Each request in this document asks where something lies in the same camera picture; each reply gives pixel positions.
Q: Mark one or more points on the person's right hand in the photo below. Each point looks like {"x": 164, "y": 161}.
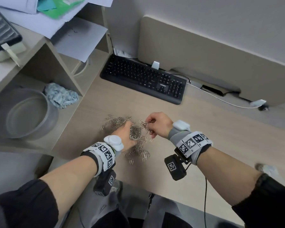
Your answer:
{"x": 161, "y": 125}

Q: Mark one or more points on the person's left hand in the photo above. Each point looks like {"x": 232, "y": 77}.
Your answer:
{"x": 123, "y": 137}

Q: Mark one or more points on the clear jar with label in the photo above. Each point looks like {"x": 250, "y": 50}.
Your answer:
{"x": 135, "y": 133}

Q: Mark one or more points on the pile of silver paper clips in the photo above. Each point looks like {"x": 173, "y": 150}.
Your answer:
{"x": 116, "y": 121}

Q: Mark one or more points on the person's left forearm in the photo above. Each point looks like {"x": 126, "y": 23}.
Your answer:
{"x": 69, "y": 182}

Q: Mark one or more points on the person's right forearm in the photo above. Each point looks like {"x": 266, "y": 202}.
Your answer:
{"x": 225, "y": 173}

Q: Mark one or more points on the person's grey trousers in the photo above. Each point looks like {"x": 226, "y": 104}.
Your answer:
{"x": 133, "y": 197}

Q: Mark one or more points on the white round tracker puck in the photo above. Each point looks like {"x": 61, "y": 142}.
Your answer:
{"x": 181, "y": 125}
{"x": 114, "y": 142}

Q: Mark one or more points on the grey marker wristband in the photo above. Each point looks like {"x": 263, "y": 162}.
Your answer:
{"x": 102, "y": 155}
{"x": 192, "y": 143}

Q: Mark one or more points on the black keyboard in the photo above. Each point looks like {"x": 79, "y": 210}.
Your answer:
{"x": 133, "y": 73}

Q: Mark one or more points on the pale blue crumpled cloth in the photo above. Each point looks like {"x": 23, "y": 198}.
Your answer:
{"x": 61, "y": 96}

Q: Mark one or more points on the white coiled tube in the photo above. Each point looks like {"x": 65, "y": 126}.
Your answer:
{"x": 85, "y": 70}

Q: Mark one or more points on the white printed paper slip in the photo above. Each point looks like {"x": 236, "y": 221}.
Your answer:
{"x": 121, "y": 53}

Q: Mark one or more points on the beige desk divider panel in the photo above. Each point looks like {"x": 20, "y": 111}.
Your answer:
{"x": 216, "y": 56}

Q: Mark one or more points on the black plug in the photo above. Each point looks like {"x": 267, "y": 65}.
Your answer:
{"x": 263, "y": 108}

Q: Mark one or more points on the black left sleeve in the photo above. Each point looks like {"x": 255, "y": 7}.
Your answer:
{"x": 19, "y": 204}

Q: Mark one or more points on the black sleeve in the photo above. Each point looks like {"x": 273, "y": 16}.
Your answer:
{"x": 19, "y": 204}
{"x": 268, "y": 204}

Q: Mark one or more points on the black right sleeve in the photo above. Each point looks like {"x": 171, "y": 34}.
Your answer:
{"x": 268, "y": 204}

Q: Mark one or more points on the green packet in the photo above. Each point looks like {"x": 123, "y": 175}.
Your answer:
{"x": 61, "y": 8}

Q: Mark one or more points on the black ribbed device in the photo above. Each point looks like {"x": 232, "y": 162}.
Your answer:
{"x": 2, "y": 30}

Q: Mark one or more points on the white paper stack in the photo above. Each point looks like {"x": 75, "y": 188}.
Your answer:
{"x": 14, "y": 4}

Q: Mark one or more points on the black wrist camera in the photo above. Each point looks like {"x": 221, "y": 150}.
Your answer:
{"x": 104, "y": 184}
{"x": 174, "y": 168}

